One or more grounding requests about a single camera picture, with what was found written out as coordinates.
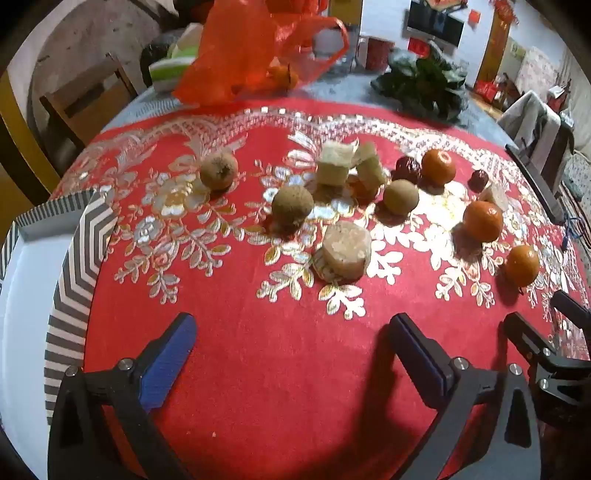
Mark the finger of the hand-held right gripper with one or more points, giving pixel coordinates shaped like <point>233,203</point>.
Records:
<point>526,334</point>
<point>572,307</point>

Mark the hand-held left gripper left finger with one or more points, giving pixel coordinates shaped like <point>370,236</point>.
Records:
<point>168,355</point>

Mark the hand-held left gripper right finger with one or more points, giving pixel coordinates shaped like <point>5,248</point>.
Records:
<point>418,355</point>

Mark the orange tangerine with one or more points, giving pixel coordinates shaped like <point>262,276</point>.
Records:
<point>521,263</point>
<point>482,220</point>
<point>438,165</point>

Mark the round beige cake piece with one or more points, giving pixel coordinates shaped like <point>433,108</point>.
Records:
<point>341,251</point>

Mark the small beige cake piece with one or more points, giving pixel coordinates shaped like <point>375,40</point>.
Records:
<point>494,196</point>

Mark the grey white striped paper box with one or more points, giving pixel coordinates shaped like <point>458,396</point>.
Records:
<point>87,240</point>

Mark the red date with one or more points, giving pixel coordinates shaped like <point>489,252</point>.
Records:
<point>480,179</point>
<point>408,168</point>

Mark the brown kiwi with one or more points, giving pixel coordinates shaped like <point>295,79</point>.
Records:
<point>400,197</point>
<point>292,206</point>
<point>219,170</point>

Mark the beige pastry chunk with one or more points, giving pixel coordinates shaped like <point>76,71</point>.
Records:
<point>371,168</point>

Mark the red gold embroidered cloth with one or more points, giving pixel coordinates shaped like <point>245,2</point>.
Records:
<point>277,392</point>

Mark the grey white garment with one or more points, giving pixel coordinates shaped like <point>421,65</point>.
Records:
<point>528,117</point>

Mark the wooden chair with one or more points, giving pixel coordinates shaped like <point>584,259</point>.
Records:
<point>87,110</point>

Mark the grey lace tablecloth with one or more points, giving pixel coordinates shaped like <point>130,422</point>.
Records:
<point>351,97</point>

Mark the green leafy vegetable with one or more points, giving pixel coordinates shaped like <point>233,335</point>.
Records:
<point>425,83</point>

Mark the bunch of small tangerines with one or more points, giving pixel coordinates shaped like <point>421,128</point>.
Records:
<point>281,76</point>

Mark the red white mug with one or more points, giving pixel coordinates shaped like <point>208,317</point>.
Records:
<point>379,53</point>

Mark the black plastic bag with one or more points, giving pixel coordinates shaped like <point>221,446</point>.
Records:
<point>154,48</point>

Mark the red plastic bag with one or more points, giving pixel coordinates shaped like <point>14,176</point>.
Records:
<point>231,46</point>

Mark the wall television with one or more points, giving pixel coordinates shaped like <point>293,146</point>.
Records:
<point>436,25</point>

